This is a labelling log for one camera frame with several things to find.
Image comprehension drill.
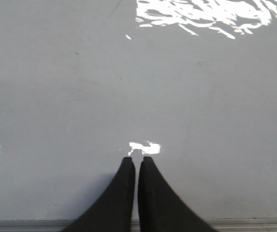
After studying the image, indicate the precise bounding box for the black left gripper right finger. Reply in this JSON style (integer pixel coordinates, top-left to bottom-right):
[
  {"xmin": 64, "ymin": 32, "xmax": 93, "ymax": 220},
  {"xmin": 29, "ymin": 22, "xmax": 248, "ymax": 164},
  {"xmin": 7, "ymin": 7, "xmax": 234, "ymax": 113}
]
[{"xmin": 138, "ymin": 157, "xmax": 216, "ymax": 232}]

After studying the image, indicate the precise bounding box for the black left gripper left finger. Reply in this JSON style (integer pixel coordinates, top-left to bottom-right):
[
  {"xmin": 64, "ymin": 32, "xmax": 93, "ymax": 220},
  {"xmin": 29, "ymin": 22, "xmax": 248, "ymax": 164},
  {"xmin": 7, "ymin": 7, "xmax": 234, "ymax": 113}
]
[{"xmin": 63, "ymin": 157, "xmax": 136, "ymax": 232}]

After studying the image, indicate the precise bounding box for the white whiteboard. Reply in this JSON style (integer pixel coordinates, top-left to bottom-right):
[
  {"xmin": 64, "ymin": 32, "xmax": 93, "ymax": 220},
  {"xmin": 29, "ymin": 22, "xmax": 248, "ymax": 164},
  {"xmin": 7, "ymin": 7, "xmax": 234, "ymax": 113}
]
[{"xmin": 0, "ymin": 0, "xmax": 277, "ymax": 232}]

